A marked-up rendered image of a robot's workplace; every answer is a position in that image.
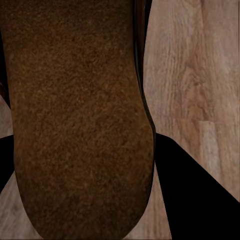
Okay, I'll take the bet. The sandal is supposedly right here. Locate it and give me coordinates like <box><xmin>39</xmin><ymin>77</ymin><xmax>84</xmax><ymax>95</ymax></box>
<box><xmin>0</xmin><ymin>0</ymin><xmax>156</xmax><ymax>240</ymax></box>

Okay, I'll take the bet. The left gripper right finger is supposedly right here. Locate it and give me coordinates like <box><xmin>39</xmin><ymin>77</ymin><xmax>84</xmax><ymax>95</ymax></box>
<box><xmin>155</xmin><ymin>133</ymin><xmax>240</xmax><ymax>240</ymax></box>

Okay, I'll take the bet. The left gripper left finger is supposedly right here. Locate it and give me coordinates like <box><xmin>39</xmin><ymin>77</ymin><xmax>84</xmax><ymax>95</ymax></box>
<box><xmin>0</xmin><ymin>134</ymin><xmax>15</xmax><ymax>193</ymax></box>

